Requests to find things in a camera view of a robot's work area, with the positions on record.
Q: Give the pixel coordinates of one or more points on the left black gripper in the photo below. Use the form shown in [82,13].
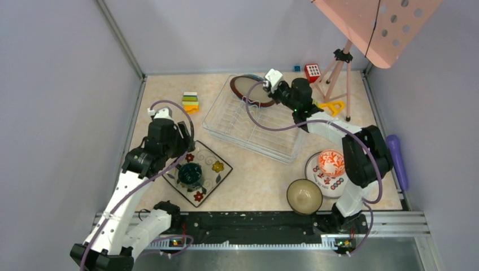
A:
[185,143]

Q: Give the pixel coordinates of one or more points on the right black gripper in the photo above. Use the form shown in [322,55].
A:
[276,88]

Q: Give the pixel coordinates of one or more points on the red rimmed beige plate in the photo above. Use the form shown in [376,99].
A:
[250,91]

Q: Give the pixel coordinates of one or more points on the white wire dish rack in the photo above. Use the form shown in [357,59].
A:
[257,129]

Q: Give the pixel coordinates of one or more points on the dark green mug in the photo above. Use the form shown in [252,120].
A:
[191,176]

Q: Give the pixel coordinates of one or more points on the orange white patterned bowl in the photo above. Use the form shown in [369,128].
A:
[331,162]

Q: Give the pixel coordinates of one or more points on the brown speckled bowl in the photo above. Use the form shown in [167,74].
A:
[304,197]

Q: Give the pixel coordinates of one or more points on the teal polka dot plate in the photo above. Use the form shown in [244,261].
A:
[252,76]

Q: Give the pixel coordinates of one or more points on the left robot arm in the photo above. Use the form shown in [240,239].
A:
[112,245]

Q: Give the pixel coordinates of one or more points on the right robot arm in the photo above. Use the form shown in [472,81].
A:
[366,155]

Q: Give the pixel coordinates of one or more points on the red white toy block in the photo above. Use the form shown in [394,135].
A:
[312,72]

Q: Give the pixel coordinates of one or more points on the pink tripod stand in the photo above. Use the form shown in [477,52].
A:
[341,57]

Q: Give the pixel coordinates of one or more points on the stacked colourful toy bricks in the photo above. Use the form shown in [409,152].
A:
[190,102]

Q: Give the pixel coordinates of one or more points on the square floral glass plate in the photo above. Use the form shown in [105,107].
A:
[215,171]

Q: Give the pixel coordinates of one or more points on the white round patterned plate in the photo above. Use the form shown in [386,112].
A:
[331,187]

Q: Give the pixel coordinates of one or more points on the pink perforated board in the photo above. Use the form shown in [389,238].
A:
[380,30]

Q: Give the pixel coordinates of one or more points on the yellow toy frame brick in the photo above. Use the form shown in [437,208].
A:
[334,107]

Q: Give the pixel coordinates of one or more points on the purple handled tool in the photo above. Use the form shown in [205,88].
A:
[393,144]

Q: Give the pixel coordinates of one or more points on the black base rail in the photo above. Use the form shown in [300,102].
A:
[248,228]

